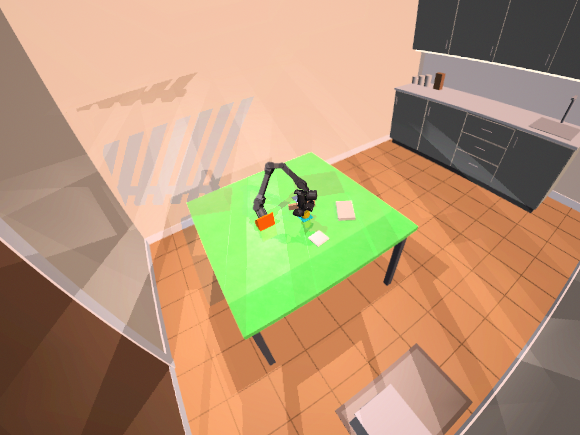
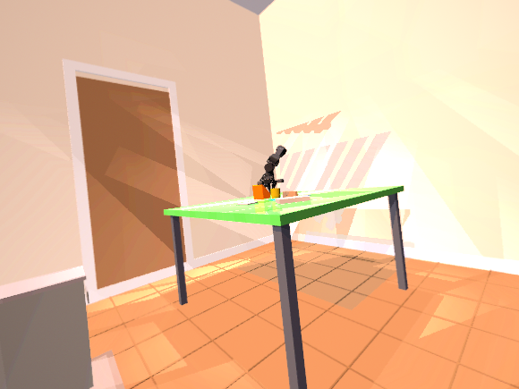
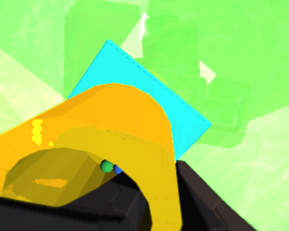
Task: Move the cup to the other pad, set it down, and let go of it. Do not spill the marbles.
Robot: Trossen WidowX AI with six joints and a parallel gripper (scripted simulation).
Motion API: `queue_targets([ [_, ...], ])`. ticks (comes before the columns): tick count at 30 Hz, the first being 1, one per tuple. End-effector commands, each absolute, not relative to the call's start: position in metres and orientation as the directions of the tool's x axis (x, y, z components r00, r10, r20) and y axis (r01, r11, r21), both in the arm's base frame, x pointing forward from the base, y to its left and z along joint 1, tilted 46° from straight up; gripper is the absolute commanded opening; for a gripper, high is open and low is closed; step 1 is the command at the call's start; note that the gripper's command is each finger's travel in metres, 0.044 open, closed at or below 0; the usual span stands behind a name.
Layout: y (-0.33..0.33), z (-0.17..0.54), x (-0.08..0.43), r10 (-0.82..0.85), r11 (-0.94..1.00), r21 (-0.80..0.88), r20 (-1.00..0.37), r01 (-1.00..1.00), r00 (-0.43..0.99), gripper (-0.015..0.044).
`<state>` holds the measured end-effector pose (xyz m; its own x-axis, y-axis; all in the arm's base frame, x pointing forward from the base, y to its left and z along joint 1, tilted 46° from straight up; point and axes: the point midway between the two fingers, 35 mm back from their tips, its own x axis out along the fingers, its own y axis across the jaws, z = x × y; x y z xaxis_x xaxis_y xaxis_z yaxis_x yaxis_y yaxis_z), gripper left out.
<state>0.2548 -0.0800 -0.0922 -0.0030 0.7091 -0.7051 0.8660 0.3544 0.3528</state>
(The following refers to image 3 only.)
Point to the green marble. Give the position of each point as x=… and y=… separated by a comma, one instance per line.
x=106, y=166

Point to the blue marble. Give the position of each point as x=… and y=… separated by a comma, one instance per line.
x=116, y=169

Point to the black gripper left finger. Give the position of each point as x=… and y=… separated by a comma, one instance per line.
x=117, y=205

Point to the yellow cup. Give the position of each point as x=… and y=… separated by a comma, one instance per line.
x=54, y=158

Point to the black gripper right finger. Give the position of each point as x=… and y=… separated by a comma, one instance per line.
x=202, y=208

